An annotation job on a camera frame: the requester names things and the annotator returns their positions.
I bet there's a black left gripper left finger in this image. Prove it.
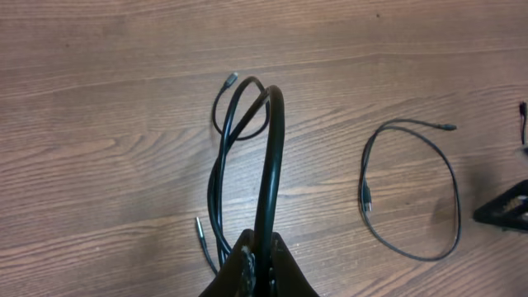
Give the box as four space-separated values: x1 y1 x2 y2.
200 229 255 297

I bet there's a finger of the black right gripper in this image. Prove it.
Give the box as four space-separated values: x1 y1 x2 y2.
473 180 527 232

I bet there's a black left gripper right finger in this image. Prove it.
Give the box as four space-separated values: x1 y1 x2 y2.
271 233 318 297

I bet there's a black usb cable one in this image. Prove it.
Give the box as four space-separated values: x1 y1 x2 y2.
518 101 528 146

